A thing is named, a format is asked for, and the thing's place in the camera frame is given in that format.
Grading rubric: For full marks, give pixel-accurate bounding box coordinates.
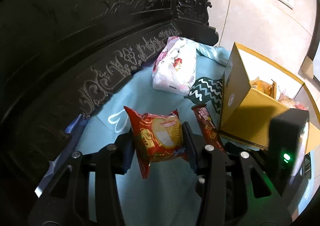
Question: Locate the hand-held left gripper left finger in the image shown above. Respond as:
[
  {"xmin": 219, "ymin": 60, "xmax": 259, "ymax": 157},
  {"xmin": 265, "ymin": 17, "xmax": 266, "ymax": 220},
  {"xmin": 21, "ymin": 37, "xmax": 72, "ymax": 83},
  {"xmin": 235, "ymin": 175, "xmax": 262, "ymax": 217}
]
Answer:
[{"xmin": 27, "ymin": 132, "xmax": 137, "ymax": 226}]

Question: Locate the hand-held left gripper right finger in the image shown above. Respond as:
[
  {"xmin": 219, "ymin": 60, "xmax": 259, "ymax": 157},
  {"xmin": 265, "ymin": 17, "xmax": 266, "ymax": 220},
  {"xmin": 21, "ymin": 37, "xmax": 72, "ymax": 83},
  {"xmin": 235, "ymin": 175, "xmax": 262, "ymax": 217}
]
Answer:
[{"xmin": 182, "ymin": 121, "xmax": 293, "ymax": 226}]

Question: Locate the red cracker packet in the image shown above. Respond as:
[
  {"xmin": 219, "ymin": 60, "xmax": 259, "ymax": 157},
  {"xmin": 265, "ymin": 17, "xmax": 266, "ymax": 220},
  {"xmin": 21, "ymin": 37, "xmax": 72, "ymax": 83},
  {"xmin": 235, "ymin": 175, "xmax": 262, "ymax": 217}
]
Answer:
[{"xmin": 124, "ymin": 106, "xmax": 189, "ymax": 179}]

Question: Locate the yellow cardboard box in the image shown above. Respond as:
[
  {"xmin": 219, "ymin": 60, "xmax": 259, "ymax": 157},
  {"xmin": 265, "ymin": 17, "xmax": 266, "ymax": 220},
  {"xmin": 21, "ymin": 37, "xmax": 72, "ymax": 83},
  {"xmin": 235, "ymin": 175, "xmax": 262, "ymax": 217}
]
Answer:
[{"xmin": 219, "ymin": 42, "xmax": 320, "ymax": 156}]

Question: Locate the dark red snack bar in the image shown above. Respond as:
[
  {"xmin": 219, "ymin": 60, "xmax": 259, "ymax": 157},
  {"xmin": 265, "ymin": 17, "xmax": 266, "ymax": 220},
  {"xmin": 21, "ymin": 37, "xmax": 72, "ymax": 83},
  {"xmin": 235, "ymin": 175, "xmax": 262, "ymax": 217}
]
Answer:
[{"xmin": 191, "ymin": 104, "xmax": 227, "ymax": 153}]

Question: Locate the light blue printed tablecloth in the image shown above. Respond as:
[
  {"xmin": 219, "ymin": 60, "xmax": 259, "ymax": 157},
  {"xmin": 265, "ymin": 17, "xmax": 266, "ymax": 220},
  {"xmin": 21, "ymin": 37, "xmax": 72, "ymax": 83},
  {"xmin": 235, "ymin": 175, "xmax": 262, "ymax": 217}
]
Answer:
[{"xmin": 34, "ymin": 43, "xmax": 275, "ymax": 226}]

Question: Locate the orange snack packet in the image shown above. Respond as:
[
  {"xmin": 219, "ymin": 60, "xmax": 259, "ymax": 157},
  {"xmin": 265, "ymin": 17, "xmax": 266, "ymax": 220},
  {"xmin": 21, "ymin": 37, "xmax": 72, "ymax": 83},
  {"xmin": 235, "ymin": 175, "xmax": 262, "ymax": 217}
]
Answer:
[{"xmin": 250, "ymin": 79, "xmax": 277, "ymax": 98}]

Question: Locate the white floral snack bag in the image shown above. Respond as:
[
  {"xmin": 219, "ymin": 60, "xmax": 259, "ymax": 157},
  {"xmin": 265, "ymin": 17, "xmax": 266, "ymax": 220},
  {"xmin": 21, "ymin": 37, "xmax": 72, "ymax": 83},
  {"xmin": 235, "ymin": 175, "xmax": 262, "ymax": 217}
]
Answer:
[{"xmin": 152, "ymin": 36, "xmax": 197, "ymax": 96}]

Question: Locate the carved dark wooden furniture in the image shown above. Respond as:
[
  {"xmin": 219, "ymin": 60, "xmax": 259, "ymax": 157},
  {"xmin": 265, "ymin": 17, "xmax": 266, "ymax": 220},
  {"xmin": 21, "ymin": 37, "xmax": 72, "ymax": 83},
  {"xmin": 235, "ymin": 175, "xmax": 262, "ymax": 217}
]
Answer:
[{"xmin": 0, "ymin": 0, "xmax": 220, "ymax": 226}]

